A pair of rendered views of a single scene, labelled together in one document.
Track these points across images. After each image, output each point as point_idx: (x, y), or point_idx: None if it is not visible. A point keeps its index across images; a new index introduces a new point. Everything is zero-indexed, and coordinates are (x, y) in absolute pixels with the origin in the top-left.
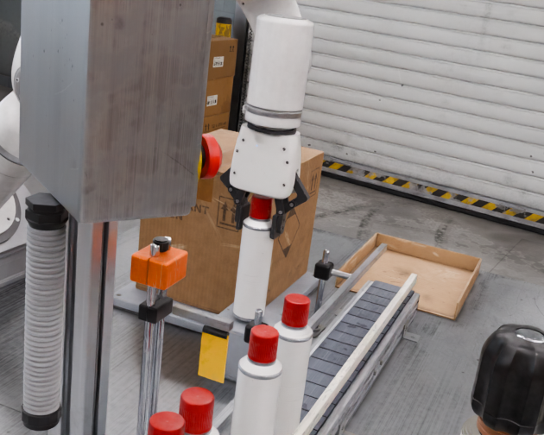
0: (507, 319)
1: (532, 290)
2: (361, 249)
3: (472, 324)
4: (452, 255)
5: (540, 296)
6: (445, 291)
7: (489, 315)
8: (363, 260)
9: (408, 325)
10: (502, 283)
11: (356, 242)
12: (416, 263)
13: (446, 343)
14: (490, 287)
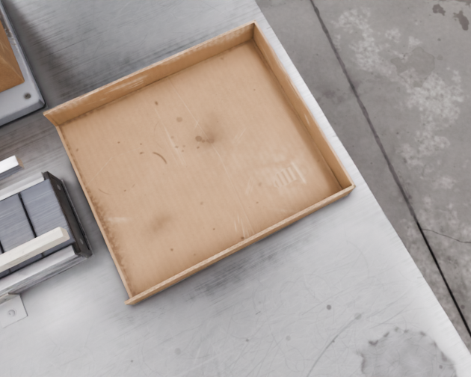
0: (226, 348)
1: (389, 290)
2: (162, 63)
3: (151, 328)
4: (324, 143)
5: (380, 315)
6: (214, 221)
7: (209, 320)
8: (182, 71)
9: (31, 286)
10: (356, 242)
11: (238, 13)
12: (264, 118)
13: (47, 353)
14: (316, 245)
